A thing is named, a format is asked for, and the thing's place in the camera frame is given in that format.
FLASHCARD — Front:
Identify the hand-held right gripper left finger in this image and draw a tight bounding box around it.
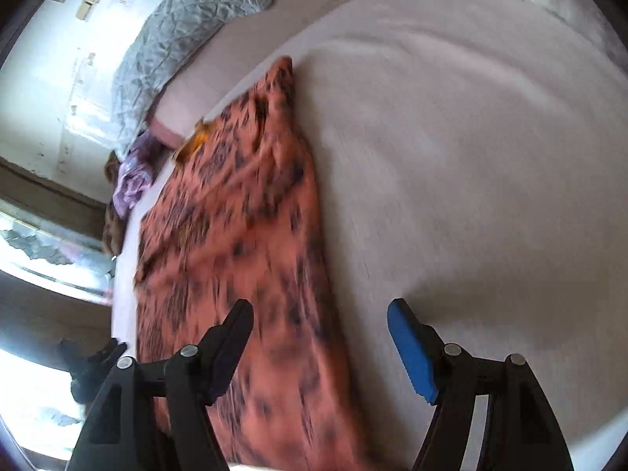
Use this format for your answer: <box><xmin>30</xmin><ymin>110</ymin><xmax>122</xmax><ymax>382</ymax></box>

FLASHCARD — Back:
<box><xmin>66</xmin><ymin>298</ymin><xmax>255</xmax><ymax>471</ymax></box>

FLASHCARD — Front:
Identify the brown cloth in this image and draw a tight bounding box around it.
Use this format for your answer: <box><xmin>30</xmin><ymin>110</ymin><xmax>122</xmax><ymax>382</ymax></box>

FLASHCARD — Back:
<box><xmin>102</xmin><ymin>151</ymin><xmax>124</xmax><ymax>258</ymax></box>

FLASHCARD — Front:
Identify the window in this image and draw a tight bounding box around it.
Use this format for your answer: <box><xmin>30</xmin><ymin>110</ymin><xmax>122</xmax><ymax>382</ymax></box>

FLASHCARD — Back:
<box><xmin>0</xmin><ymin>199</ymin><xmax>116</xmax><ymax>305</ymax></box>

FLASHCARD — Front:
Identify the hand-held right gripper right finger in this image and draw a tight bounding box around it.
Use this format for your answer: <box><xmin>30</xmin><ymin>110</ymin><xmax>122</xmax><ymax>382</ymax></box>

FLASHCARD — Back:
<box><xmin>387</xmin><ymin>298</ymin><xmax>575</xmax><ymax>471</ymax></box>

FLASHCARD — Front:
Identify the orange black floral garment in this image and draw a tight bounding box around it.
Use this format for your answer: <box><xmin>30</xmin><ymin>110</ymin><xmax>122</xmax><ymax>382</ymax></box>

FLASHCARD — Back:
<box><xmin>133</xmin><ymin>55</ymin><xmax>374</xmax><ymax>471</ymax></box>

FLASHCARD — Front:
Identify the pink bed sheet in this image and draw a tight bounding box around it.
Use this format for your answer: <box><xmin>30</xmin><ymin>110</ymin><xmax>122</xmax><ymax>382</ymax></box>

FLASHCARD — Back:
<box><xmin>147</xmin><ymin>0</ymin><xmax>396</xmax><ymax>149</ymax></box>

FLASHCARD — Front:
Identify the purple floral cloth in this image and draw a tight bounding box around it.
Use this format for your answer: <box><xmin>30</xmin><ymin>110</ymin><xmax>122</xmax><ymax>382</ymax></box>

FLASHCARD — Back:
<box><xmin>113</xmin><ymin>130</ymin><xmax>165</xmax><ymax>219</ymax></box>

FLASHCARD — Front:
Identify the beige checked bed blanket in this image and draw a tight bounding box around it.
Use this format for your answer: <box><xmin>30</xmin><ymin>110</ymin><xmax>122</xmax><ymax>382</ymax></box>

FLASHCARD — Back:
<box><xmin>109</xmin><ymin>0</ymin><xmax>628</xmax><ymax>471</ymax></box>

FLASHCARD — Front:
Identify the grey quilted blanket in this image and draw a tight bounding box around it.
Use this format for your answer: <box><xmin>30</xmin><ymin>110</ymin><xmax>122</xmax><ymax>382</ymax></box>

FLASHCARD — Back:
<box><xmin>112</xmin><ymin>0</ymin><xmax>274</xmax><ymax>158</ymax></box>

